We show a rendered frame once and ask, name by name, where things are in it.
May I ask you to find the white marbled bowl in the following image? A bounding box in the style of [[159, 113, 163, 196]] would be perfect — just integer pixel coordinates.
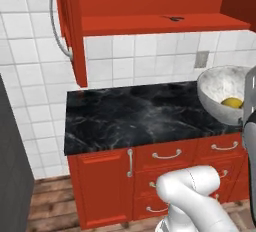
[[196, 64, 252, 127]]

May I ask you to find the red base cabinet door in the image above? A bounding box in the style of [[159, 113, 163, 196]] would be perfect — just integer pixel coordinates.
[[67, 148, 135, 229]]

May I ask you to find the yellow lemon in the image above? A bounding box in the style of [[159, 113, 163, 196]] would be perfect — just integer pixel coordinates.
[[220, 97, 244, 110]]

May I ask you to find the red drawer front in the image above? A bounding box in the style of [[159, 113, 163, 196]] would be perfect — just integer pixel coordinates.
[[195, 133, 247, 161], [133, 166, 188, 200], [209, 179, 250, 205], [132, 194, 172, 221], [134, 139, 198, 173], [213, 157, 249, 185]]

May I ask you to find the dark grey fridge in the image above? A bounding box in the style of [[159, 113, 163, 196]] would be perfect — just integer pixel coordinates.
[[0, 75, 36, 232]]

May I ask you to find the silver base door handle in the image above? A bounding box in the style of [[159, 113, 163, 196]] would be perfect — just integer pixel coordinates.
[[126, 148, 134, 178]]

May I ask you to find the grey wall outlet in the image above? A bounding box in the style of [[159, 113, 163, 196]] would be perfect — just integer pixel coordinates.
[[194, 50, 211, 69]]

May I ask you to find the red wall cabinet door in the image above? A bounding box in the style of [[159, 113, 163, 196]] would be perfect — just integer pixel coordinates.
[[54, 0, 89, 89]]

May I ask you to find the red wall cabinet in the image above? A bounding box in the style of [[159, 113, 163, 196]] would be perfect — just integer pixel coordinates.
[[63, 0, 256, 89]]

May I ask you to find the curved silver door handle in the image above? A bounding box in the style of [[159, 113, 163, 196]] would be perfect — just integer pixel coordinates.
[[48, 0, 74, 61]]

